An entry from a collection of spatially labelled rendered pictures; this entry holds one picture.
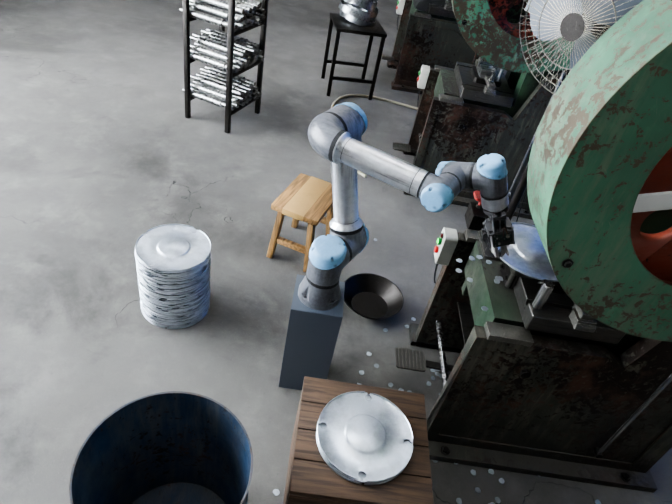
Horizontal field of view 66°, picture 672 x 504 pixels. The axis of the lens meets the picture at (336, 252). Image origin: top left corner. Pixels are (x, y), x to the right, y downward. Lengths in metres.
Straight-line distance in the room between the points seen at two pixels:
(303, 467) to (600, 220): 1.00
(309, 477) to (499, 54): 2.16
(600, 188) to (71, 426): 1.78
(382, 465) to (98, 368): 1.17
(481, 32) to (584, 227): 1.80
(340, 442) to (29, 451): 1.04
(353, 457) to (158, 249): 1.11
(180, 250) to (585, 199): 1.52
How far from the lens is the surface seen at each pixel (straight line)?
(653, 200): 1.19
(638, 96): 1.03
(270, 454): 1.97
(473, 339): 1.66
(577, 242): 1.17
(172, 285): 2.10
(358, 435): 1.61
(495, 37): 2.83
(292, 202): 2.46
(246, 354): 2.20
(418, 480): 1.62
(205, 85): 3.78
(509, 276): 1.79
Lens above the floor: 1.73
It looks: 39 degrees down
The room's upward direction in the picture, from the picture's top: 12 degrees clockwise
